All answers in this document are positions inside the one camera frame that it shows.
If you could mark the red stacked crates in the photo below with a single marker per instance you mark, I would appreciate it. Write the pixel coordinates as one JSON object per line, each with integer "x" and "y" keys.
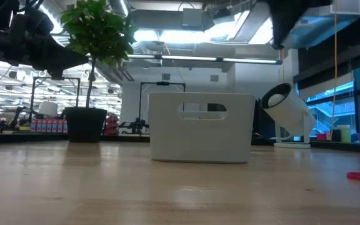
{"x": 112, "y": 128}

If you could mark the row of pink boxes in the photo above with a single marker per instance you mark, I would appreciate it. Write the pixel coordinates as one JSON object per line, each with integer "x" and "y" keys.
{"x": 48, "y": 125}

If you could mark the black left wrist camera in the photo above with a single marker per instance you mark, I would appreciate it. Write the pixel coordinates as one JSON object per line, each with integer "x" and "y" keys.
{"x": 57, "y": 74}

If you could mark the black plant pot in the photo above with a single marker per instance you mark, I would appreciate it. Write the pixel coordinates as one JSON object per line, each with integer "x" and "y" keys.
{"x": 86, "y": 125}

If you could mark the small red box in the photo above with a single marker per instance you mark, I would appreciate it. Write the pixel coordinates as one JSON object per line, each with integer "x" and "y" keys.
{"x": 321, "y": 137}

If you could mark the green leafy plant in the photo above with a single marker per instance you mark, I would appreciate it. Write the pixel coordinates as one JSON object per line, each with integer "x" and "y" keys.
{"x": 98, "y": 28}

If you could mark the black cup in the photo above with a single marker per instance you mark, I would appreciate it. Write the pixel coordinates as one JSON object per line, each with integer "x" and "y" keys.
{"x": 335, "y": 136}

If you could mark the pale green cylinder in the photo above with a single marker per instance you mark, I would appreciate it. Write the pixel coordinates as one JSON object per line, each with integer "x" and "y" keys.
{"x": 344, "y": 134}

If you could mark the long ceiling light bar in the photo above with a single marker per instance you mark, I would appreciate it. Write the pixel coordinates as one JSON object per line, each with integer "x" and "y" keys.
{"x": 186, "y": 58}

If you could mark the small black rounded object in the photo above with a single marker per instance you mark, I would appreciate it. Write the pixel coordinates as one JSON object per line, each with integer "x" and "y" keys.
{"x": 256, "y": 140}

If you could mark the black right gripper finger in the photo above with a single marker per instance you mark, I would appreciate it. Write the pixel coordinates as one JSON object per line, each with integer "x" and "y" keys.
{"x": 287, "y": 31}
{"x": 278, "y": 32}

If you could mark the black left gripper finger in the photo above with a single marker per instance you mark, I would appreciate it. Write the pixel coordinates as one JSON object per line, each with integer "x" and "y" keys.
{"x": 69, "y": 55}
{"x": 66, "y": 62}

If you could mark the black background robot arm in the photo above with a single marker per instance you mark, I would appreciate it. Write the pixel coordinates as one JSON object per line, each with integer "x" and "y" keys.
{"x": 136, "y": 126}

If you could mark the white boxy object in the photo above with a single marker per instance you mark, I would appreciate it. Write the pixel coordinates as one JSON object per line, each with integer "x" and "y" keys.
{"x": 48, "y": 109}

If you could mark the black metal stand frame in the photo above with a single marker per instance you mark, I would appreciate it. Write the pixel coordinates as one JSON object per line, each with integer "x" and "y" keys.
{"x": 162, "y": 83}
{"x": 73, "y": 78}

